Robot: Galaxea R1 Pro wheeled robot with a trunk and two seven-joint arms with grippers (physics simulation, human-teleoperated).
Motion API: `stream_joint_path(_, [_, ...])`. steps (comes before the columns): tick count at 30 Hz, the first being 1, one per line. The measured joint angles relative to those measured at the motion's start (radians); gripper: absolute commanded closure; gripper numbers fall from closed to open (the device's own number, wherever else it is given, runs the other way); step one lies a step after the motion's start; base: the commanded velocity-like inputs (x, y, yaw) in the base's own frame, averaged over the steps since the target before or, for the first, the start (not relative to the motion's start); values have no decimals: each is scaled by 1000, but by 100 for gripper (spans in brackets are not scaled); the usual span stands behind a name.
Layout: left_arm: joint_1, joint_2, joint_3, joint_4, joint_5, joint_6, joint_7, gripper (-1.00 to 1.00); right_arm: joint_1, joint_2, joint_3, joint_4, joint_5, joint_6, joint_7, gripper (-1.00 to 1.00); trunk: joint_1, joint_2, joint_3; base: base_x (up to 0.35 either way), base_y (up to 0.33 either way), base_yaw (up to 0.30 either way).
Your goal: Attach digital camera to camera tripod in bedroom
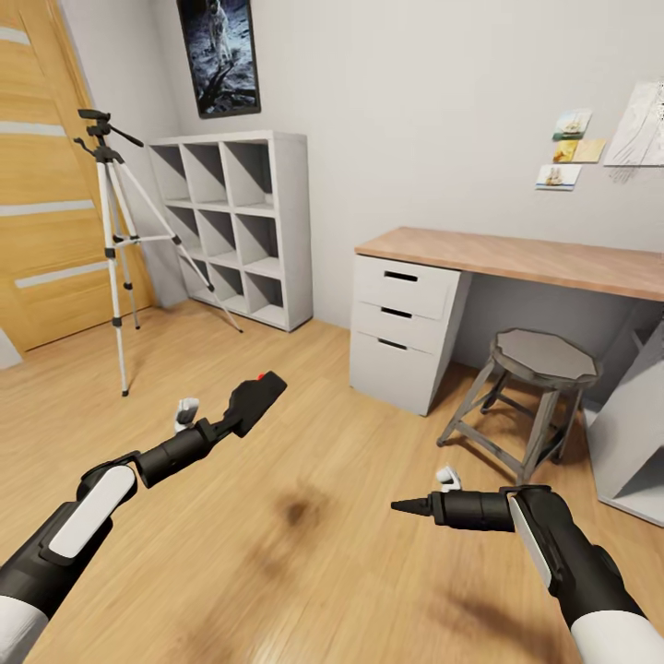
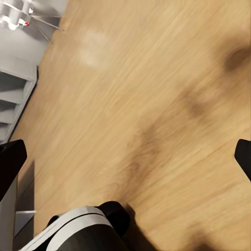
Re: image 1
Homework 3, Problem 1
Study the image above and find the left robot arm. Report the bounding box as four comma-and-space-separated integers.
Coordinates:
0, 397, 243, 664

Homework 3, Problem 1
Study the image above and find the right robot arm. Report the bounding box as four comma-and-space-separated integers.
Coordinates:
391, 465, 664, 664

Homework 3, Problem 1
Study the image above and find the digital camera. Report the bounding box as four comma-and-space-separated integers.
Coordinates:
223, 371, 288, 438

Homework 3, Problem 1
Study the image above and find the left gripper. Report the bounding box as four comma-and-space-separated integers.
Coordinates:
160, 415, 243, 473

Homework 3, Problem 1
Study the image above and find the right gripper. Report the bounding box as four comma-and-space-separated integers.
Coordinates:
391, 487, 489, 531

